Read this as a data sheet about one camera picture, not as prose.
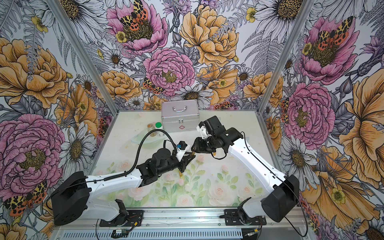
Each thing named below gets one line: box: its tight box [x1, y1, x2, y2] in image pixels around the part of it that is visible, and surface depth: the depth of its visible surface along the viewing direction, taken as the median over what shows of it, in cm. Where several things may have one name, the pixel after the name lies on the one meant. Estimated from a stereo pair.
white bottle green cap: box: [155, 121, 164, 135], surface depth 104 cm
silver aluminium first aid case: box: [161, 99, 200, 133], surface depth 104 cm
